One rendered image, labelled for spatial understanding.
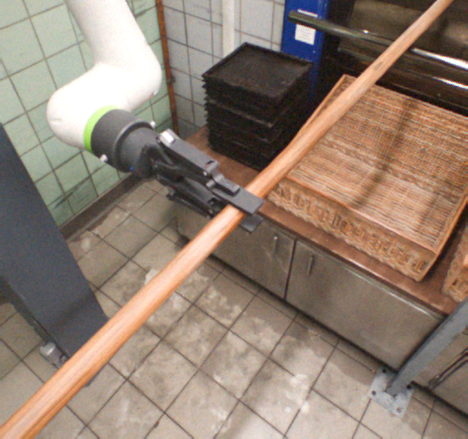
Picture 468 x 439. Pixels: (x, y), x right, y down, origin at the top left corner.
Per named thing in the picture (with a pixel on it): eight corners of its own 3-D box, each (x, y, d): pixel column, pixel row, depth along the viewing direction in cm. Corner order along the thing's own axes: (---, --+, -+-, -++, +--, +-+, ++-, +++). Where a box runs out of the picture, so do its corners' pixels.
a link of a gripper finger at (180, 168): (172, 155, 62) (170, 148, 61) (228, 176, 56) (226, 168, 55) (154, 169, 60) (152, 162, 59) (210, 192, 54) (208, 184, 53)
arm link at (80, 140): (51, 144, 74) (20, 100, 65) (101, 105, 79) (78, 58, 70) (101, 176, 68) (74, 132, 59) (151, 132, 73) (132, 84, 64)
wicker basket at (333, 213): (329, 131, 165) (343, 70, 144) (469, 191, 142) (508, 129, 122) (263, 200, 139) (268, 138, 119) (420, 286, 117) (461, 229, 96)
